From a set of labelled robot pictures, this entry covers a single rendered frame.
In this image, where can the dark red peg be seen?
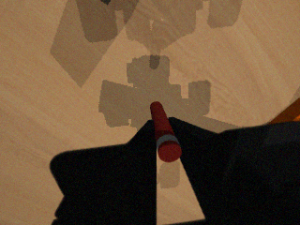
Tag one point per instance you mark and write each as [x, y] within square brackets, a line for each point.
[168, 147]

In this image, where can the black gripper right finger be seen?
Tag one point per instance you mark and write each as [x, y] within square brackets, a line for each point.
[209, 157]

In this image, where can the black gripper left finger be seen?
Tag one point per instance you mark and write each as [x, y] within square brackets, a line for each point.
[134, 161]

